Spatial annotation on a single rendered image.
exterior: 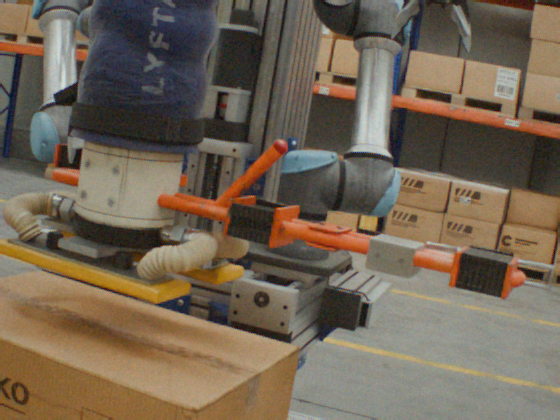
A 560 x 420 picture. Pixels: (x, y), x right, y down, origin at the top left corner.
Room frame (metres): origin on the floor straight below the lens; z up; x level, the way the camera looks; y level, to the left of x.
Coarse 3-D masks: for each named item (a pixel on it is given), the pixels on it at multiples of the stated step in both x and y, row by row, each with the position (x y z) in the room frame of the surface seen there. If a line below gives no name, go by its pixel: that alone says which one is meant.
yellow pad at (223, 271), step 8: (64, 232) 1.43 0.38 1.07; (136, 256) 1.36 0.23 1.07; (144, 256) 1.36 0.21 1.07; (216, 264) 1.35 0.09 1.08; (224, 264) 1.37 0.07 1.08; (232, 264) 1.40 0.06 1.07; (192, 272) 1.32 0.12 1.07; (200, 272) 1.32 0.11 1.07; (208, 272) 1.31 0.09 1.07; (216, 272) 1.31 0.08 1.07; (224, 272) 1.33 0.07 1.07; (232, 272) 1.35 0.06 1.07; (240, 272) 1.38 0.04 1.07; (208, 280) 1.31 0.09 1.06; (216, 280) 1.30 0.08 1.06; (224, 280) 1.32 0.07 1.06; (232, 280) 1.36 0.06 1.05
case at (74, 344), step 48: (0, 288) 1.42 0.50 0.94; (48, 288) 1.49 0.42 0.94; (96, 288) 1.55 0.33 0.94; (0, 336) 1.16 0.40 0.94; (48, 336) 1.21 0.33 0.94; (96, 336) 1.26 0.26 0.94; (144, 336) 1.31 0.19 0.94; (192, 336) 1.35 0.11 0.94; (240, 336) 1.40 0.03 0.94; (0, 384) 1.16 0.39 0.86; (48, 384) 1.12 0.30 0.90; (96, 384) 1.09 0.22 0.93; (144, 384) 1.08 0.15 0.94; (192, 384) 1.12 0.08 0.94; (240, 384) 1.16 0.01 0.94; (288, 384) 1.37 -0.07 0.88
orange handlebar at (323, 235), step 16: (64, 176) 1.34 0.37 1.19; (176, 192) 1.31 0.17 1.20; (176, 208) 1.26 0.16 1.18; (192, 208) 1.24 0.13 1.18; (208, 208) 1.23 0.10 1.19; (224, 208) 1.23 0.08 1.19; (288, 224) 1.18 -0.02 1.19; (304, 224) 1.22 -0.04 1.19; (320, 224) 1.19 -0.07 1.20; (336, 224) 1.21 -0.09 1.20; (304, 240) 1.18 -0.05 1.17; (320, 240) 1.16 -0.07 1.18; (336, 240) 1.15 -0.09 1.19; (352, 240) 1.14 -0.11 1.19; (368, 240) 1.14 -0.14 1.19; (416, 256) 1.11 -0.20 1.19; (432, 256) 1.10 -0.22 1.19; (448, 256) 1.13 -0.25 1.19; (448, 272) 1.09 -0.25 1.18
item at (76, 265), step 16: (0, 240) 1.26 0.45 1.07; (16, 240) 1.26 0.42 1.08; (32, 240) 1.29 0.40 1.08; (48, 240) 1.25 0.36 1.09; (16, 256) 1.23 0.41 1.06; (32, 256) 1.22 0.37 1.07; (48, 256) 1.22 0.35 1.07; (64, 256) 1.22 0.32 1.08; (80, 256) 1.24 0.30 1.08; (128, 256) 1.20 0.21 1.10; (64, 272) 1.19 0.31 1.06; (80, 272) 1.18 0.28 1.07; (96, 272) 1.17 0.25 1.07; (112, 272) 1.18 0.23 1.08; (128, 272) 1.19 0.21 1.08; (112, 288) 1.16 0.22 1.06; (128, 288) 1.15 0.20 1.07; (144, 288) 1.14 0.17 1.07; (160, 288) 1.15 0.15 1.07; (176, 288) 1.18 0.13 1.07
